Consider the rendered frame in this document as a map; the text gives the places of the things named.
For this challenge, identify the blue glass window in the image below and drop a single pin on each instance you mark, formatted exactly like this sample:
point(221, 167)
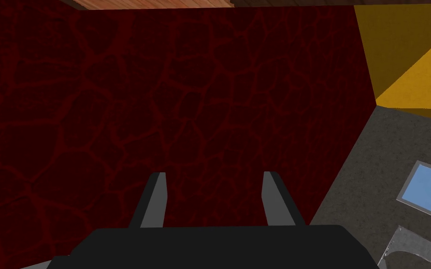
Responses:
point(430, 192)

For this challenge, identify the grey arched furniture piece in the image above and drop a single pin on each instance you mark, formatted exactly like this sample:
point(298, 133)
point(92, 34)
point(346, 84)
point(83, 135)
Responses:
point(417, 248)

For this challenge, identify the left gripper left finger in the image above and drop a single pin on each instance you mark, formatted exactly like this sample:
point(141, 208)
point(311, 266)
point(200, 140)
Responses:
point(152, 205)

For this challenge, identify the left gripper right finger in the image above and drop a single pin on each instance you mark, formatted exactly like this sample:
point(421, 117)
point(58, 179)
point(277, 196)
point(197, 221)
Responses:
point(280, 205)

